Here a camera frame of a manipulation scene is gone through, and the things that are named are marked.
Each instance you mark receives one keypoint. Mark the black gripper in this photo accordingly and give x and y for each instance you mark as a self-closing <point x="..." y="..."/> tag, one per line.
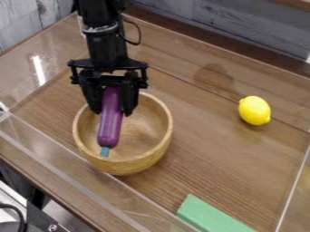
<point x="108" y="67"/>

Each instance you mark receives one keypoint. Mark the purple toy eggplant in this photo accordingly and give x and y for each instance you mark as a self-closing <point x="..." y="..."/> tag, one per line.
<point x="111" y="120"/>

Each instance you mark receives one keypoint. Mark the brown wooden bowl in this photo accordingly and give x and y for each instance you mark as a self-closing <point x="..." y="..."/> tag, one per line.
<point x="144" y="138"/>

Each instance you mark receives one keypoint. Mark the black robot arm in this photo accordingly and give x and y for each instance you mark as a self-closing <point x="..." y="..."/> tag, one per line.
<point x="101" y="15"/>

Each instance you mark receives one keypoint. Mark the yellow toy lemon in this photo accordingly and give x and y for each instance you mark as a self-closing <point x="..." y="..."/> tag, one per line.
<point x="254" y="110"/>

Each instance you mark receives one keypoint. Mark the green block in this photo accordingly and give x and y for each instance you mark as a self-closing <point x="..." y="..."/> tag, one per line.
<point x="207" y="218"/>

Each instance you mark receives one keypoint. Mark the clear acrylic enclosure wall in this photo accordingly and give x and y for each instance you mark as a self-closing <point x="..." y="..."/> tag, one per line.
<point x="247" y="169"/>

